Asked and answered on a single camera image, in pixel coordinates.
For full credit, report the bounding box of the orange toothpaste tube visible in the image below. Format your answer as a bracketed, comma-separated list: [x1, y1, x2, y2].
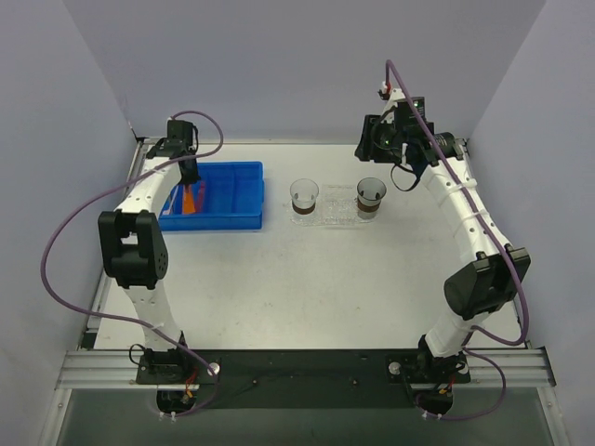
[181, 185, 196, 215]

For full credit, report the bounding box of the clear brown-banded cup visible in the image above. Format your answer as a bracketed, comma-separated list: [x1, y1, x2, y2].
[356, 177, 387, 219]

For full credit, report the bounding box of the clear acrylic toothbrush holder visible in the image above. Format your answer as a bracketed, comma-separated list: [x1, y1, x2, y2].
[319, 185, 361, 225]

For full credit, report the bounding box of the clear blue-tinted cup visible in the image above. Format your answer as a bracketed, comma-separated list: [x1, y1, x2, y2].
[289, 178, 319, 216]

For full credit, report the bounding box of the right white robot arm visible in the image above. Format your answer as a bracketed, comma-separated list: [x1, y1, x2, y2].
[354, 82, 531, 358]

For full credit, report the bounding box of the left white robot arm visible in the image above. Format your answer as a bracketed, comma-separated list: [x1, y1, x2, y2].
[98, 120, 200, 383]

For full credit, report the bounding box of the pink toothpaste tube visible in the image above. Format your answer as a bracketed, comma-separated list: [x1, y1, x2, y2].
[194, 181, 205, 214]

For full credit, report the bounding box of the white toothbrush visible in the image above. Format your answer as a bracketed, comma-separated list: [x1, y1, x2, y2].
[162, 188, 179, 216]

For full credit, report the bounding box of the clear textured oval tray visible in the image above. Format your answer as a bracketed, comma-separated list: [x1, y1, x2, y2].
[284, 187, 379, 227]

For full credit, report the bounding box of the blue plastic bin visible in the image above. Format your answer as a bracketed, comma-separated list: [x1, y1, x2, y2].
[159, 161, 265, 231]

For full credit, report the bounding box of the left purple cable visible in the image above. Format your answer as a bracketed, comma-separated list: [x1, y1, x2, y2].
[39, 110, 224, 417]

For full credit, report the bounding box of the purple cable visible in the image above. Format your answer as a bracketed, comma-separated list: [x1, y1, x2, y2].
[39, 110, 224, 417]
[383, 59, 532, 422]

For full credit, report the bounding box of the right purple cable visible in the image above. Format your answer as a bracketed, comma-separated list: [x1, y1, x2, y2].
[383, 59, 532, 422]

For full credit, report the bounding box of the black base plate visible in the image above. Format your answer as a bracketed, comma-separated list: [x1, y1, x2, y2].
[134, 348, 470, 413]

